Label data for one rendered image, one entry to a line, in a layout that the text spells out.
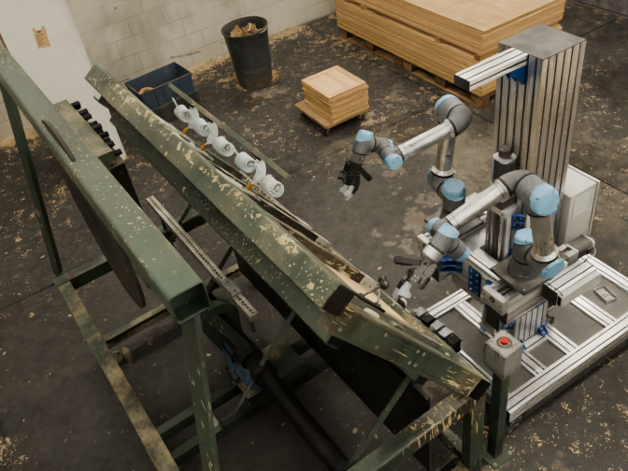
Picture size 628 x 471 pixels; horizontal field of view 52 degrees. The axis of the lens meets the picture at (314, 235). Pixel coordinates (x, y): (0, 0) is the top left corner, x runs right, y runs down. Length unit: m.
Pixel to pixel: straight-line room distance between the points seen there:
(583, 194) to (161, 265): 2.30
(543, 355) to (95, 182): 2.74
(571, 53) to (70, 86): 4.45
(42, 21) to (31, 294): 2.25
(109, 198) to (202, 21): 6.11
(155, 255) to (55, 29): 4.45
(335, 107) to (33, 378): 3.42
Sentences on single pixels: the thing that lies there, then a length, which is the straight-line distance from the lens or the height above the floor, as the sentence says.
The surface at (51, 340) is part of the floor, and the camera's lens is 5.01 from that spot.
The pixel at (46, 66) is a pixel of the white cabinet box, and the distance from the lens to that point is 6.12.
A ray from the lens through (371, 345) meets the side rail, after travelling 2.22.
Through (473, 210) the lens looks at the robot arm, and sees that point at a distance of 2.71.
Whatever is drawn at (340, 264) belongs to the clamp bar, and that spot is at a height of 1.19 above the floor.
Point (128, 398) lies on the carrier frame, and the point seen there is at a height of 0.79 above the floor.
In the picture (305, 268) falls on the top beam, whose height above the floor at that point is 1.90.
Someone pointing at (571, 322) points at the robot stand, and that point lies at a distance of 4.15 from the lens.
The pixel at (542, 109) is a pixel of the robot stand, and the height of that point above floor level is 1.79.
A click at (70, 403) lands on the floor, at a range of 4.56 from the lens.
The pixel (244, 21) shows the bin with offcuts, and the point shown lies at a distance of 7.45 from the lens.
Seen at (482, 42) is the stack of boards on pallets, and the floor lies 0.69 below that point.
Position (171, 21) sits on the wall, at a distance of 7.87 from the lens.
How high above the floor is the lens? 3.28
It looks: 40 degrees down
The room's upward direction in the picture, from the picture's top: 10 degrees counter-clockwise
